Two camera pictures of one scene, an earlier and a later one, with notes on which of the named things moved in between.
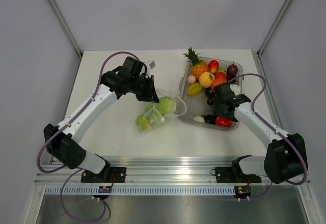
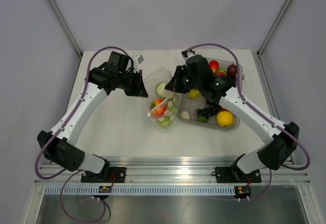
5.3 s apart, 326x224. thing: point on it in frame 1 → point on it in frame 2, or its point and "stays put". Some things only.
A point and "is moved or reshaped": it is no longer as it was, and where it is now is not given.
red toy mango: x=213 y=65 stays put
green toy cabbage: x=166 y=105 → x=160 y=90
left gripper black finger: x=147 y=92 → x=136 y=87
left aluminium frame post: x=59 y=16 stays put
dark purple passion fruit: x=232 y=70 stays put
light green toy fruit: x=221 y=70 stays put
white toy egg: x=199 y=118 → x=185 y=114
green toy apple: x=156 y=118 → x=166 y=122
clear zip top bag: x=170 y=104 is moved or reshaped
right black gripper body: x=220 y=112 → x=195 y=83
